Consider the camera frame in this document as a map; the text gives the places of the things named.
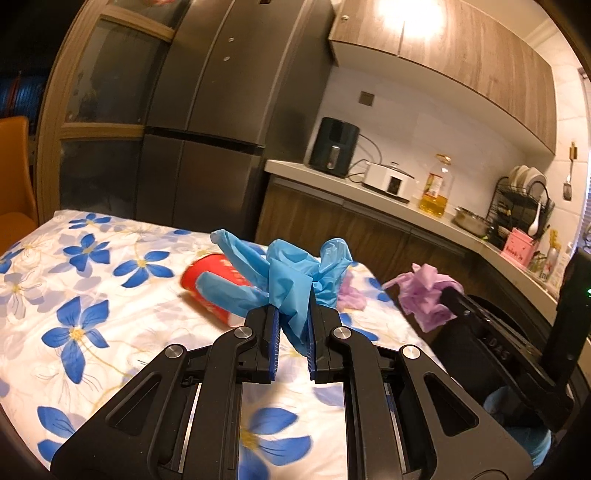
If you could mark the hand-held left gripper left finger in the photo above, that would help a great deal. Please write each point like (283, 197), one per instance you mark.
(273, 344)

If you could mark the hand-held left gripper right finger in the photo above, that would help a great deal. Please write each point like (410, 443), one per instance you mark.
(311, 355)

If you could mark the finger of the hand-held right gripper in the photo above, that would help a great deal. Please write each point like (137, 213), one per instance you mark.
(503, 350)

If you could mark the black trash bin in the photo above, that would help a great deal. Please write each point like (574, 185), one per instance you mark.
(461, 369)

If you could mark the blue rubber glove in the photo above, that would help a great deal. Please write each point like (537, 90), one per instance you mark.
(286, 286)

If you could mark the purple rubber glove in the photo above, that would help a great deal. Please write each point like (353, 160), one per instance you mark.
(425, 290)
(352, 290)

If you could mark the red paper cup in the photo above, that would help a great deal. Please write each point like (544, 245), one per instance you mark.
(207, 264)

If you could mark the person's right hand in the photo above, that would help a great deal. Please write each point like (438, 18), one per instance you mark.
(521, 438)

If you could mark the white bottle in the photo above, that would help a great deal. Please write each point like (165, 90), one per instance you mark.
(561, 267)

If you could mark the pink box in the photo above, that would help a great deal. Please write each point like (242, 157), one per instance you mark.
(519, 249)

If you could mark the white spoon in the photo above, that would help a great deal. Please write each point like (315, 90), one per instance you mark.
(534, 224)

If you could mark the black dish rack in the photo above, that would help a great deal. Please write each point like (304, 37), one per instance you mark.
(508, 207)

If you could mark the metal pot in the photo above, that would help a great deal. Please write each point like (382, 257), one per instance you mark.
(471, 221)

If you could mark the kitchen counter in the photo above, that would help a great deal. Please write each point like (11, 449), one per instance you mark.
(323, 217)

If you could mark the blue floral tablecloth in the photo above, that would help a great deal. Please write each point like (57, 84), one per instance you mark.
(115, 300)

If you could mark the cooking oil bottle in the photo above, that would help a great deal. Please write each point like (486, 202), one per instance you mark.
(434, 198)

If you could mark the white rice cooker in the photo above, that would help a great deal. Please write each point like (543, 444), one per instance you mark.
(383, 180)

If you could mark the black air fryer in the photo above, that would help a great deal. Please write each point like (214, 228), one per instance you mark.
(332, 147)

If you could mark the dark grey refrigerator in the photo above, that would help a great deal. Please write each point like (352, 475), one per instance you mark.
(207, 92)

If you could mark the orange chair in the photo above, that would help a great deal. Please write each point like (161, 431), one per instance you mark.
(14, 184)

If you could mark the wooden glass-door cabinet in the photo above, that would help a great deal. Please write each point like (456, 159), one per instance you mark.
(101, 69)

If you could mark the blue ribbed panel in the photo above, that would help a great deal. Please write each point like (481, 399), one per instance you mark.
(23, 94)

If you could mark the red paper decoration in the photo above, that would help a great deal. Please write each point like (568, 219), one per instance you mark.
(157, 2)

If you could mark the dark wall outlet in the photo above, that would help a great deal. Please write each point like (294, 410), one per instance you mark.
(366, 98)

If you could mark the wooden wall cabinet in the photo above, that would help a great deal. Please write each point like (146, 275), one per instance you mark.
(461, 50)

